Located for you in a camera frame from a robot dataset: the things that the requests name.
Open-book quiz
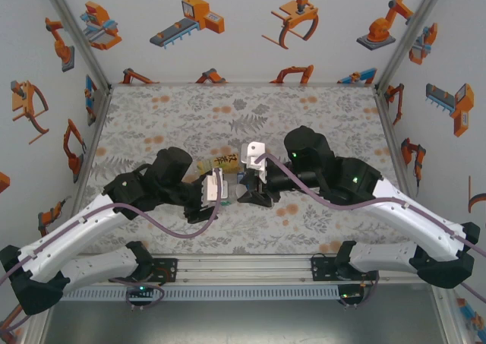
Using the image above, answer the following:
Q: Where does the floral patterned table cover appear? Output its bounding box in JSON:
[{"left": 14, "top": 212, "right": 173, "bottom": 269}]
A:
[{"left": 77, "top": 82, "right": 418, "bottom": 256}]

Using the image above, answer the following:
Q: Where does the aluminium table edge rail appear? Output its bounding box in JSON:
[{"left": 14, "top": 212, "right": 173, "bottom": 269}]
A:
[{"left": 75, "top": 253, "right": 432, "bottom": 284}]

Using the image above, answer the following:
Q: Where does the aluminium side rail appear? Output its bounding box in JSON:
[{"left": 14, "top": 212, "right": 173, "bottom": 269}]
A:
[
  {"left": 374, "top": 85, "right": 422, "bottom": 216},
  {"left": 70, "top": 85, "right": 114, "bottom": 223}
]

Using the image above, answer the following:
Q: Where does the slotted grey cable tray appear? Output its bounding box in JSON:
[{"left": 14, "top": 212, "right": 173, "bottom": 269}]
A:
[{"left": 60, "top": 285, "right": 342, "bottom": 302}]

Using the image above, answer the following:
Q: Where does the aluminium frame post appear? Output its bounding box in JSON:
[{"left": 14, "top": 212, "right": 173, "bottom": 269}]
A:
[
  {"left": 37, "top": 0, "right": 113, "bottom": 90},
  {"left": 374, "top": 0, "right": 455, "bottom": 90}
]

